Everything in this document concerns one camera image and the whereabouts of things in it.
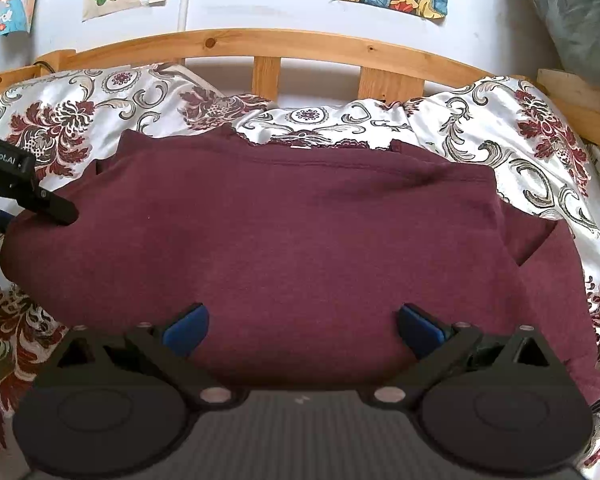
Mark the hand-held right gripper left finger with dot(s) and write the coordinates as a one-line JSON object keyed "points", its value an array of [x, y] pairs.
{"points": [[187, 329]]}

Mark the wooden bed frame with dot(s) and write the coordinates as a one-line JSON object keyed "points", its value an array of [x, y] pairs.
{"points": [[300, 45]]}

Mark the maroon long-sleeved shirt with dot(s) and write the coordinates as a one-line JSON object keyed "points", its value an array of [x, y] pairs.
{"points": [[290, 260]]}

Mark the plastic-wrapped dark bedding bundle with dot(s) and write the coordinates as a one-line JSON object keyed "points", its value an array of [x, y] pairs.
{"points": [[580, 15]]}

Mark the floral satin blanket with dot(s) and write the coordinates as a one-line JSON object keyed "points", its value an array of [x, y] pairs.
{"points": [[540, 160]]}

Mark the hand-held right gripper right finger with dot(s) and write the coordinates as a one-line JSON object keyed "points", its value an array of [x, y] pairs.
{"points": [[419, 330]]}

